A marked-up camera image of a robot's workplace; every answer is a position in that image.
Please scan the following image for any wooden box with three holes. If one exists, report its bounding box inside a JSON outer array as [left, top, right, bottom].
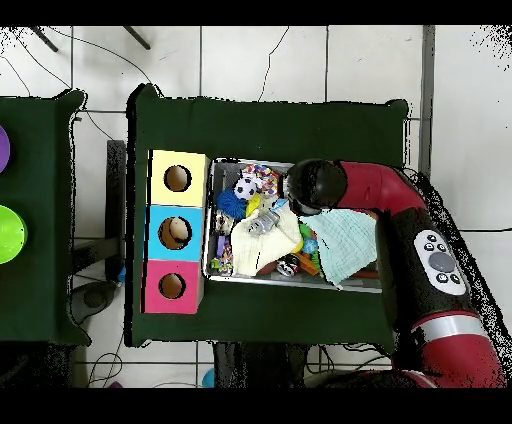
[[139, 149, 212, 315]]

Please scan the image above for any small soccer ball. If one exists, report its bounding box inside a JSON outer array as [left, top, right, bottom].
[[233, 176, 258, 201]]

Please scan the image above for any silver mesh bin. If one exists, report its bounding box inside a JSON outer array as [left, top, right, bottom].
[[201, 157, 383, 295]]

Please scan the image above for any dark green tablecloth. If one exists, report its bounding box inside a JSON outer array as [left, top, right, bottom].
[[124, 83, 410, 348]]

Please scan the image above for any mint green cloth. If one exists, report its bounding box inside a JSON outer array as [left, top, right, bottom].
[[299, 208, 379, 287]]

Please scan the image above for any side table with green cloth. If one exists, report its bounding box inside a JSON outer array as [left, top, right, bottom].
[[0, 89, 91, 347]]

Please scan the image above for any purple disc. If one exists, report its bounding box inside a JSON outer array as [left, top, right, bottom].
[[0, 124, 12, 175]]

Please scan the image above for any cream cloth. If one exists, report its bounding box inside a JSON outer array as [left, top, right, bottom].
[[230, 203, 304, 277]]

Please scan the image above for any blue spiky ball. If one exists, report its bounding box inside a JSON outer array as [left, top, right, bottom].
[[215, 188, 248, 221]]

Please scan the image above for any thin black floor cable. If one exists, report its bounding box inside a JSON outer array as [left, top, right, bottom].
[[257, 25, 290, 103]]

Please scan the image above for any lime green disc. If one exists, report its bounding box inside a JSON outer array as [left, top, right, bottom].
[[0, 204, 29, 266]]

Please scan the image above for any black tripod leg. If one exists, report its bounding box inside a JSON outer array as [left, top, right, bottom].
[[29, 25, 60, 53], [122, 25, 152, 51]]

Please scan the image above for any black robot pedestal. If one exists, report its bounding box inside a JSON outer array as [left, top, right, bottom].
[[211, 341, 309, 388]]

